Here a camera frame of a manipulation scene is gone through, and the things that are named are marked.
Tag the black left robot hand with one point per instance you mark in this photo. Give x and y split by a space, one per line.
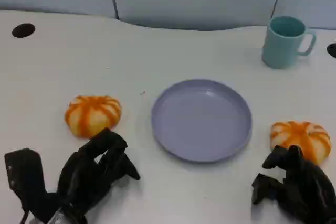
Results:
86 171

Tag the lilac plate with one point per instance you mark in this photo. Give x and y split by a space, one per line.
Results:
200 121

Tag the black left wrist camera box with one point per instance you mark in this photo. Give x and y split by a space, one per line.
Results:
23 174

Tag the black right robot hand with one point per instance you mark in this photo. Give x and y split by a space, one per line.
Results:
307 190

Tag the black round table grommet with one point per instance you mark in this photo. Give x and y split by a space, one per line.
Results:
332 50
23 30

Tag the orange white toy bread roll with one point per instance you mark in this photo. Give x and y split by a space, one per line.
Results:
302 136
92 115

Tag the pale green mug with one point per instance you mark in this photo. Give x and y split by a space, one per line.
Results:
281 48

